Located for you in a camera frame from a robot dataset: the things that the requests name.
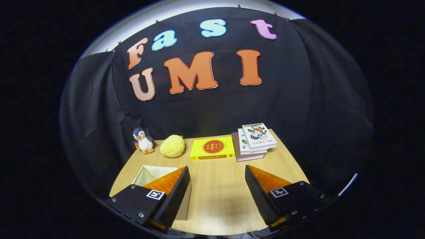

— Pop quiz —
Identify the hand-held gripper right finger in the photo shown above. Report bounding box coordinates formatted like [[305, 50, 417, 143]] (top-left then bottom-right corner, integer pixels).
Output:
[[245, 165, 332, 232]]

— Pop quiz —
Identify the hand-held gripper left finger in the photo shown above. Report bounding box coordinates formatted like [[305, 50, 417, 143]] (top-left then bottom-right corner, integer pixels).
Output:
[[105, 166, 191, 233]]

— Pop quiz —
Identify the beige fabric storage box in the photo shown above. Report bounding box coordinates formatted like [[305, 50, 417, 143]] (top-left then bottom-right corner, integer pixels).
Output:
[[132, 165, 192, 221]]

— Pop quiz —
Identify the yellow round plush toy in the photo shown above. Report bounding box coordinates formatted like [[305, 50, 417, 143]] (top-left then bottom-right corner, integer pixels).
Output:
[[160, 134, 186, 158]]

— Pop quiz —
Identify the illustrated white book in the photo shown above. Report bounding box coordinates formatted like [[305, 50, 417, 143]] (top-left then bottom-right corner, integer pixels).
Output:
[[238, 128, 268, 155], [242, 123, 278, 150]]

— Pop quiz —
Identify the penguin plush toy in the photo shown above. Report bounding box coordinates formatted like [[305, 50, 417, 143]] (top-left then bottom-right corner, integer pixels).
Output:
[[133, 127, 155, 155]]

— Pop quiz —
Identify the yellow book with red circle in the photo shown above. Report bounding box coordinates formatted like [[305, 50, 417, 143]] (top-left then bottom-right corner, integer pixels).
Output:
[[190, 136, 235, 161]]

